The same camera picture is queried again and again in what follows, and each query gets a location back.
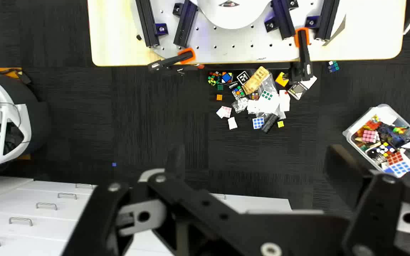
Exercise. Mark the small yellow cube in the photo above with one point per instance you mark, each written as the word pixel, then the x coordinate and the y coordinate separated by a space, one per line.
pixel 281 124

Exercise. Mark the small multicolour puzzle cube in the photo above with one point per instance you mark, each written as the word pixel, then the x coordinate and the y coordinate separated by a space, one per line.
pixel 334 66

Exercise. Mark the black aluminium rail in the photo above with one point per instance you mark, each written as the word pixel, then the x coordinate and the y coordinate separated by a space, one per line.
pixel 147 22
pixel 284 19
pixel 328 19
pixel 185 22

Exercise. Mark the black white pattern cube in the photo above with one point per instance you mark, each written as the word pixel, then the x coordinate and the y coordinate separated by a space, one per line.
pixel 242 76

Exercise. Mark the pink puzzle cube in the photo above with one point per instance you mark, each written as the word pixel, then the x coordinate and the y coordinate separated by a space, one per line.
pixel 369 137

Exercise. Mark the white black round device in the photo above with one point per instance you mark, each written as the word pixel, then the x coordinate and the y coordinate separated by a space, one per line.
pixel 6 123

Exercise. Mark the white bin of cubes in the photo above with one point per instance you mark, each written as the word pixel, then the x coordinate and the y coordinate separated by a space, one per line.
pixel 356 130

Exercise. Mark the yellow block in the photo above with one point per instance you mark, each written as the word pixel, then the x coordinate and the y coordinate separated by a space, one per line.
pixel 282 79

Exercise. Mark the small orange cube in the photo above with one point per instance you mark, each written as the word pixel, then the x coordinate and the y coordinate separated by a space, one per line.
pixel 220 97

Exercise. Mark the tan cardboard box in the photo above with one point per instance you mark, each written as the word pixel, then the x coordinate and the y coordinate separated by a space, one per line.
pixel 257 80

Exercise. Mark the black block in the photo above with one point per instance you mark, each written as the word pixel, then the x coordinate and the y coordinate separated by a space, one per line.
pixel 269 123

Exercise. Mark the white perforated mounting table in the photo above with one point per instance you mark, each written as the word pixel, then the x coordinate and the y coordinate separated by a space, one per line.
pixel 366 33

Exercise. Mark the blue white puzzle cube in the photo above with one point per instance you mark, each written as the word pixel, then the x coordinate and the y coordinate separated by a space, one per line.
pixel 398 168
pixel 258 123

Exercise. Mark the orange black bar clamp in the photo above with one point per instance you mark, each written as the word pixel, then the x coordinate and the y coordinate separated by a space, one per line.
pixel 304 51
pixel 174 59

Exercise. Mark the grey white box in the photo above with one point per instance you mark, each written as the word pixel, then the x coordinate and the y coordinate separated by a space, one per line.
pixel 299 88

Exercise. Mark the white drawer unit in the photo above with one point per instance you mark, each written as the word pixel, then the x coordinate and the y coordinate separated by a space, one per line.
pixel 25 208

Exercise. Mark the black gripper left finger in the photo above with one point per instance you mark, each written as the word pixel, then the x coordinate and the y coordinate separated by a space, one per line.
pixel 106 214

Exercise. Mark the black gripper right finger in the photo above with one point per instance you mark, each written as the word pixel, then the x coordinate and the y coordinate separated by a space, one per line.
pixel 381 214

